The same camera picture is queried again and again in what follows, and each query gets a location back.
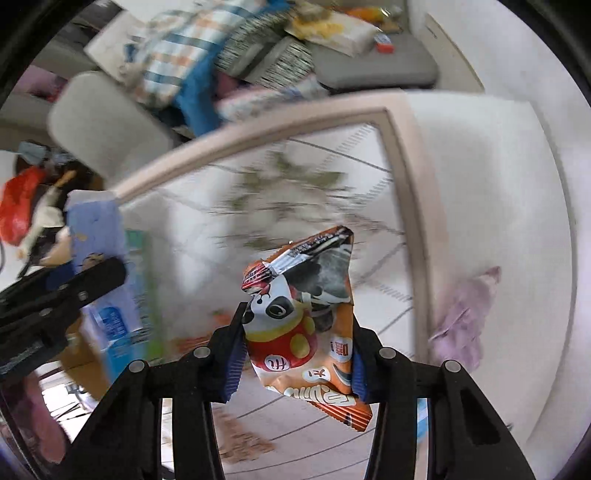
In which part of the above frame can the grey sofa seat cushion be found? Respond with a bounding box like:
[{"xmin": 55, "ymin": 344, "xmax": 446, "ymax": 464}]
[{"xmin": 307, "ymin": 33, "xmax": 439, "ymax": 92}]

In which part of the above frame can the plaid cloth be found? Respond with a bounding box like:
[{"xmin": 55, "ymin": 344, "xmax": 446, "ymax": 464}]
[{"xmin": 119, "ymin": 0, "xmax": 273, "ymax": 109}]

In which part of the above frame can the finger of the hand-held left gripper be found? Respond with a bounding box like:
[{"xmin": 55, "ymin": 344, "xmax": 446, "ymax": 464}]
[{"xmin": 0, "ymin": 256, "xmax": 127, "ymax": 358}]

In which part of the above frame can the beige framed table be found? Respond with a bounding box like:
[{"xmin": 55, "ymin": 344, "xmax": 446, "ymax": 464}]
[{"xmin": 107, "ymin": 91, "xmax": 580, "ymax": 462}]

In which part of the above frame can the brown cardboard box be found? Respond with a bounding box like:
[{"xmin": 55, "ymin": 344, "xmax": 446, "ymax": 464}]
[{"xmin": 59, "ymin": 330, "xmax": 114, "ymax": 401}]

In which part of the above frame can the purple cloth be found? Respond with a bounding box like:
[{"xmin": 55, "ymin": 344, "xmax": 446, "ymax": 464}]
[{"xmin": 428, "ymin": 265, "xmax": 502, "ymax": 371}]

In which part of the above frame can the blue white carton box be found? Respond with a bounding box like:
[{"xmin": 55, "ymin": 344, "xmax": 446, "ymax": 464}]
[{"xmin": 64, "ymin": 188, "xmax": 160, "ymax": 403}]

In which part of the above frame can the black white striped cushion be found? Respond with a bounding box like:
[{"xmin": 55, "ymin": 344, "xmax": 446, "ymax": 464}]
[{"xmin": 213, "ymin": 16, "xmax": 315, "ymax": 89}]

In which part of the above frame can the small red blue box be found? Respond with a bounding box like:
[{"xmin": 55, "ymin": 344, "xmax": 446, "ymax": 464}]
[{"xmin": 373, "ymin": 32, "xmax": 399, "ymax": 55}]

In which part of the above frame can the blue cloth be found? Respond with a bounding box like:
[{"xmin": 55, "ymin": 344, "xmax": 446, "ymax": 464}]
[{"xmin": 173, "ymin": 55, "xmax": 227, "ymax": 138}]

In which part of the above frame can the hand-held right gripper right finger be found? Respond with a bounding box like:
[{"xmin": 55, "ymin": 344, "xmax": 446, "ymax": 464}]
[{"xmin": 352, "ymin": 322, "xmax": 539, "ymax": 480}]

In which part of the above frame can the red plastic bag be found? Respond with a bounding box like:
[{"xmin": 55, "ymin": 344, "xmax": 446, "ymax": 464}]
[{"xmin": 0, "ymin": 166, "xmax": 48, "ymax": 246}]

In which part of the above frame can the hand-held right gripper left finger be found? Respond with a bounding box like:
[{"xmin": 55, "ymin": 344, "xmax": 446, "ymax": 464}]
[{"xmin": 64, "ymin": 302, "xmax": 246, "ymax": 480}]

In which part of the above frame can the orange panda snack packet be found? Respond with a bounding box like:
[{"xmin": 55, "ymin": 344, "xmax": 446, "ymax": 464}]
[{"xmin": 241, "ymin": 225, "xmax": 374, "ymax": 433}]

